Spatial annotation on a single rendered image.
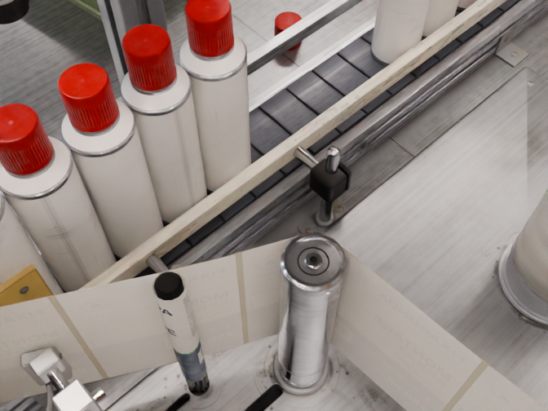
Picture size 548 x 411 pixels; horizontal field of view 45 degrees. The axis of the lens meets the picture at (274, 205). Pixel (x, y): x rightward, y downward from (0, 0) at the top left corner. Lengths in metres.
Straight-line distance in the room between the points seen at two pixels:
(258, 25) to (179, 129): 0.37
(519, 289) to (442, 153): 0.16
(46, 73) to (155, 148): 0.34
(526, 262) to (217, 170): 0.27
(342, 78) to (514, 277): 0.28
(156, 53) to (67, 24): 0.44
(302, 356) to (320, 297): 0.10
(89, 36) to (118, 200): 0.39
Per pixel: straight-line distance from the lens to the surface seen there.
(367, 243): 0.60
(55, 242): 0.50
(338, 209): 0.67
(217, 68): 0.49
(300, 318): 0.40
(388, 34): 0.71
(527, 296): 0.59
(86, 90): 0.44
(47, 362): 0.43
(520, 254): 0.57
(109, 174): 0.48
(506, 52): 0.86
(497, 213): 0.64
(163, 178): 0.54
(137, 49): 0.46
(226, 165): 0.58
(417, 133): 0.75
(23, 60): 0.85
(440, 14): 0.75
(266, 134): 0.66
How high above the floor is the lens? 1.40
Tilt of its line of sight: 57 degrees down
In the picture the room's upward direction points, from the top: straight up
